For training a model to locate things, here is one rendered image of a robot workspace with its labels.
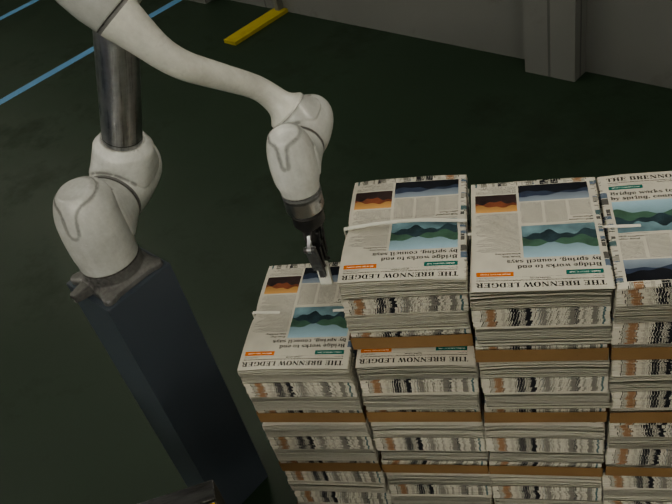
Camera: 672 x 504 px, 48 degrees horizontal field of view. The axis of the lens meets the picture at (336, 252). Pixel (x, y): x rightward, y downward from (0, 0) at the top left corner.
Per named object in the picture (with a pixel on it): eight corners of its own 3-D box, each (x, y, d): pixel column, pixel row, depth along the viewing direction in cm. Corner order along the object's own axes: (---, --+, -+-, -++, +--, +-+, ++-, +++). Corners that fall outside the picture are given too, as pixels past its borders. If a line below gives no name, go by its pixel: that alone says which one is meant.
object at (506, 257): (471, 187, 183) (470, 183, 183) (595, 178, 177) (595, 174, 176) (469, 295, 157) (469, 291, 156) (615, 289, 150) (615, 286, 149)
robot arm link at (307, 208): (323, 175, 171) (328, 195, 175) (284, 178, 173) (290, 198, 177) (316, 200, 164) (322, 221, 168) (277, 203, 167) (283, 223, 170)
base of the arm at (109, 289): (57, 291, 194) (47, 275, 191) (125, 241, 205) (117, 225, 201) (96, 318, 184) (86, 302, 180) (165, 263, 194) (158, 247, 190)
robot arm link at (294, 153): (318, 202, 164) (330, 166, 173) (302, 142, 153) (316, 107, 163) (271, 204, 166) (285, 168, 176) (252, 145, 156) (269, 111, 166)
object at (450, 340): (359, 302, 193) (356, 290, 190) (473, 297, 187) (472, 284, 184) (352, 350, 182) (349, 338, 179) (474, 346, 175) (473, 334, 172)
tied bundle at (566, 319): (475, 252, 200) (468, 182, 185) (592, 246, 193) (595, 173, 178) (474, 364, 172) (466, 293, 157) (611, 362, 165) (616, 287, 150)
